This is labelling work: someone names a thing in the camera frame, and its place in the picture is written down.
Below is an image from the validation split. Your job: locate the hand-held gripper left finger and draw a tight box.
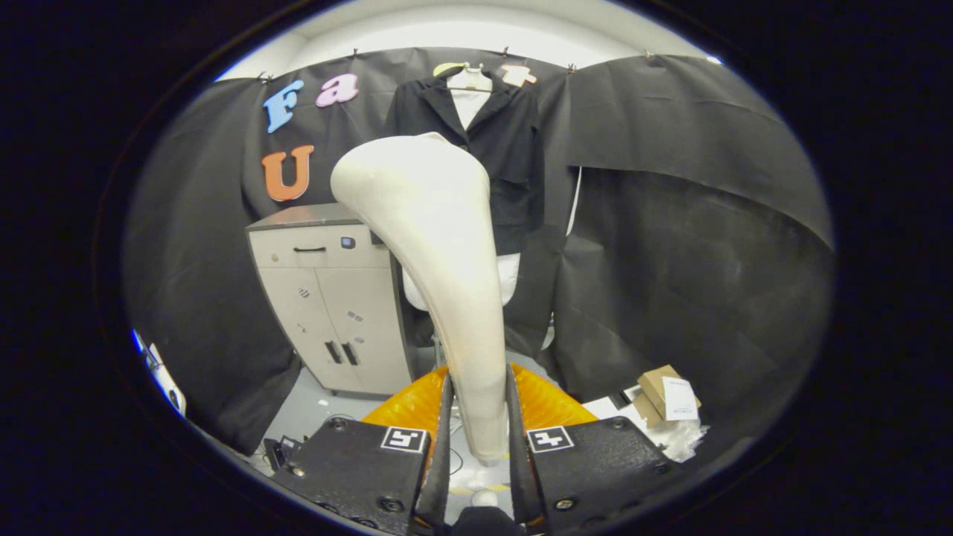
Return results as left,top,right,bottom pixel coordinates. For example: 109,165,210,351
268,363,455,536

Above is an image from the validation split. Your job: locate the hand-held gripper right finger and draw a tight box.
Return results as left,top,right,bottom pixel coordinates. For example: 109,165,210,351
506,363,682,536

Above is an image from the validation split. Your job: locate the white garment steamer head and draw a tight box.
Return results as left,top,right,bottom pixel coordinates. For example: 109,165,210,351
330,132,511,466

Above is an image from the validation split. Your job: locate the black jacket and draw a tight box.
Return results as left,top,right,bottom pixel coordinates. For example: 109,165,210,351
383,71,546,255

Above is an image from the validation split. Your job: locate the white floor sheet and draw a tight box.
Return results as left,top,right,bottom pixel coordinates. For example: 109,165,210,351
584,387,648,425

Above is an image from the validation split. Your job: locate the brown cardboard box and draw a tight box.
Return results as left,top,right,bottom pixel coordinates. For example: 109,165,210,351
635,365,702,427

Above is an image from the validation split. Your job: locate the black floor device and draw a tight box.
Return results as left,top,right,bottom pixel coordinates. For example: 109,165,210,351
262,435,302,473

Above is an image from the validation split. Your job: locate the white plastic bag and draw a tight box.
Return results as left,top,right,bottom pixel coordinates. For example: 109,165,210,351
651,419,710,462

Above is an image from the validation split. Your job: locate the white paper card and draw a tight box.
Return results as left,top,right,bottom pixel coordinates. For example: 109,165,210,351
661,377,698,422

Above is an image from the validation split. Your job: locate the beige cabinet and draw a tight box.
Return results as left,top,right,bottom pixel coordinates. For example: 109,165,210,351
246,203,418,397

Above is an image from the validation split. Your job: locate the white fabric torso form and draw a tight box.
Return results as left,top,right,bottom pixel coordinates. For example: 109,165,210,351
402,91,522,312

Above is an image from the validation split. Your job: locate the black backdrop cloth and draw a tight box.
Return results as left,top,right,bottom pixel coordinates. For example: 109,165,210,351
123,46,835,456

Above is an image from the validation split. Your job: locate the white blue-edged panel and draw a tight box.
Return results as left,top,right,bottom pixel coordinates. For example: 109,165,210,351
131,329,187,416

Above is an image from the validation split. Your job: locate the white plastic hanger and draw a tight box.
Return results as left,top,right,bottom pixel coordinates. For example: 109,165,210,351
447,63,494,94

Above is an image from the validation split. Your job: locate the white hanging cord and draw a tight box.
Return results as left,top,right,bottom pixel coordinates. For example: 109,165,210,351
566,166,583,237

